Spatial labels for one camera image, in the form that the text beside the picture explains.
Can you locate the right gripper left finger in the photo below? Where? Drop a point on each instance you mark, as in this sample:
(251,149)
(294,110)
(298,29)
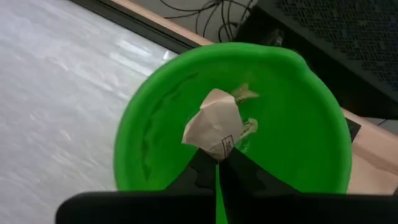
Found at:
(202,174)

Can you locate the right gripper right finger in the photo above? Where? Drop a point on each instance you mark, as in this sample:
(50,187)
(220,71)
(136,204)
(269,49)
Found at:
(245,177)

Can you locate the green halloween bucket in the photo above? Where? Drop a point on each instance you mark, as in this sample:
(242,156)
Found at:
(280,124)

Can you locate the black perforated computer case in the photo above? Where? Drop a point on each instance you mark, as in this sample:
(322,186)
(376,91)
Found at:
(342,40)

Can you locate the black aluminium table frame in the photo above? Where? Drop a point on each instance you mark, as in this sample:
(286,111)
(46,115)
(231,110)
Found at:
(133,20)

